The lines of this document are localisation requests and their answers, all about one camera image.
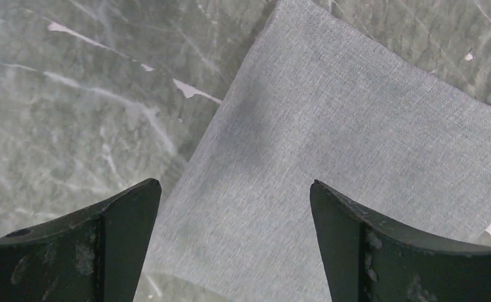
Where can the grey cloth napkin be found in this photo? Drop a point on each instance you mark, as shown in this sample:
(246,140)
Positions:
(314,99)

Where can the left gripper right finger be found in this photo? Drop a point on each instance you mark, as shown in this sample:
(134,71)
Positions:
(368,256)

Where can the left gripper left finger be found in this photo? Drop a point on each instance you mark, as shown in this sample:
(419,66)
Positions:
(92,254)

